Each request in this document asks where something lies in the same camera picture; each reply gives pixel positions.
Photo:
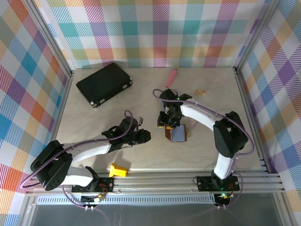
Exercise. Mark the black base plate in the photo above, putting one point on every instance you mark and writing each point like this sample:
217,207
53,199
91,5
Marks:
107,186
204,184

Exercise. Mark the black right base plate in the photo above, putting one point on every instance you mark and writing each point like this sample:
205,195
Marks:
204,184

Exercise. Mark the black hard case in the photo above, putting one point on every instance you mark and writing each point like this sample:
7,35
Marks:
103,82

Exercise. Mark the small controller board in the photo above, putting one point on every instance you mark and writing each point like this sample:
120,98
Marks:
223,199
90,199

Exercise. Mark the yellow plastic finger part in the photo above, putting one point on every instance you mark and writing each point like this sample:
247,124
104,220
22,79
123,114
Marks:
117,171

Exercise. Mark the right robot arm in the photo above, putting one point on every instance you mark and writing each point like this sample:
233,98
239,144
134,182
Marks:
230,134

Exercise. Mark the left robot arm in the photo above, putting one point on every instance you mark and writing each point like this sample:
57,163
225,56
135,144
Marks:
89,148

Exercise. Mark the small tan block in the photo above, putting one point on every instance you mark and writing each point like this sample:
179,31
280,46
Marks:
200,92

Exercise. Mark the aluminium frame rail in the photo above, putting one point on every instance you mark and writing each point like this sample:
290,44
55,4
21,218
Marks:
152,182

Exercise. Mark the pink toy microphone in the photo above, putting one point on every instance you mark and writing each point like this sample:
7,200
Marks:
171,77

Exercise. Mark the aluminium frame post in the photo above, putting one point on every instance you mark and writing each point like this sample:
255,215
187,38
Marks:
50,35
255,35

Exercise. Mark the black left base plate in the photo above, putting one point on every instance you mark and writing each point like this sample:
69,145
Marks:
107,186

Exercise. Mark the aluminium side rail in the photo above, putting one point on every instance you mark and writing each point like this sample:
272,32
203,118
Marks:
248,106
60,110

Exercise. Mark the brown leather card holder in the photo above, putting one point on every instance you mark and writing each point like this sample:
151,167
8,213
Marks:
177,135

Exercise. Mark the grey metal panel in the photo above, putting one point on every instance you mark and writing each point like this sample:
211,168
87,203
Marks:
152,215

